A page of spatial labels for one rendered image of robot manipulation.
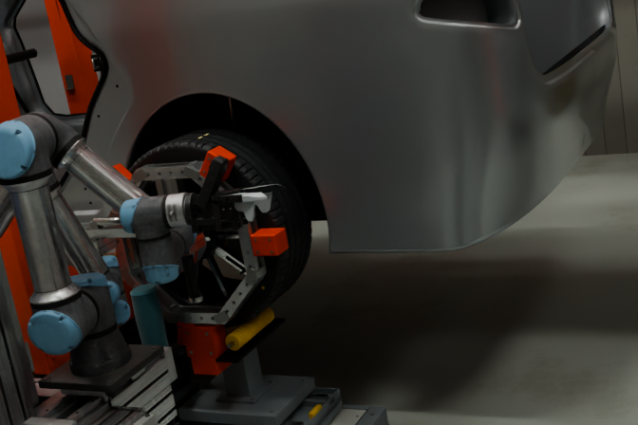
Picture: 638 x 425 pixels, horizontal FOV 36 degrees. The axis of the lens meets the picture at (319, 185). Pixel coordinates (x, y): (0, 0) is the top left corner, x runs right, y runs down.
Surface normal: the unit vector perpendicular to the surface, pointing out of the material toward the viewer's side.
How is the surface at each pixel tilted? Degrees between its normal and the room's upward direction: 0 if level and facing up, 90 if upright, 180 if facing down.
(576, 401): 0
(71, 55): 90
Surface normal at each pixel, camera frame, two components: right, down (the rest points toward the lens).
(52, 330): -0.16, 0.39
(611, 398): -0.17, -0.96
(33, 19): -0.42, 0.29
